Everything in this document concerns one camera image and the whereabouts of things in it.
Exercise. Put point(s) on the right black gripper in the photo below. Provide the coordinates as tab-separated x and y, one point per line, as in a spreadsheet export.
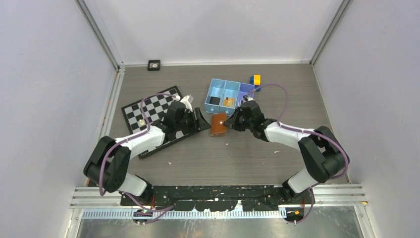
233	121

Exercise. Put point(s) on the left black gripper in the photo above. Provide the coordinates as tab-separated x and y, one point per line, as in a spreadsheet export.
199	124

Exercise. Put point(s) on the brown leather card holder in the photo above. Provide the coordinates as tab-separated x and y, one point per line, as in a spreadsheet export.
217	124

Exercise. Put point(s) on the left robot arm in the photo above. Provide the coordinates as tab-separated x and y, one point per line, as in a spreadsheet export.
108	164

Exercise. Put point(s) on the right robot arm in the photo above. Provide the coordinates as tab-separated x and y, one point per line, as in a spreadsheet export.
323	156

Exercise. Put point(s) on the orange card in bin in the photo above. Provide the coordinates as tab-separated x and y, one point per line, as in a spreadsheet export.
228	102

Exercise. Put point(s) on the black card in bin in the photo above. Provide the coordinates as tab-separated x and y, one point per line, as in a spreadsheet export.
214	100

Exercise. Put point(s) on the light blue left bin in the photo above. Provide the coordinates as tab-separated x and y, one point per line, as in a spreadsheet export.
215	90

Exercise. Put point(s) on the light blue bin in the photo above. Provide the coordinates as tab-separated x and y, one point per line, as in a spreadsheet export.
230	89
215	90

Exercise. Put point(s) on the light blue middle bin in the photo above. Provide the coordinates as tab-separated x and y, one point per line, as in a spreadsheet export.
230	89

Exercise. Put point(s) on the purple right bin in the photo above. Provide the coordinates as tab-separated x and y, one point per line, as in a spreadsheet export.
244	89

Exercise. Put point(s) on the blue yellow toy block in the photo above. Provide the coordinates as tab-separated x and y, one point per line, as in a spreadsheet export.
256	81

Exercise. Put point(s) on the black white chessboard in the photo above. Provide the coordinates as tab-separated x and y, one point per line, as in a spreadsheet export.
153	109

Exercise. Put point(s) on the small black square box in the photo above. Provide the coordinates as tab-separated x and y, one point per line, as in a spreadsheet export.
154	65

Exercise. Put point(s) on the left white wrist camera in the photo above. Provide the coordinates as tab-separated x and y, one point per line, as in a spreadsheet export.
186	100

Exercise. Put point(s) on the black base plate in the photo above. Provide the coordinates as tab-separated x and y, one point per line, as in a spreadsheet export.
217	198

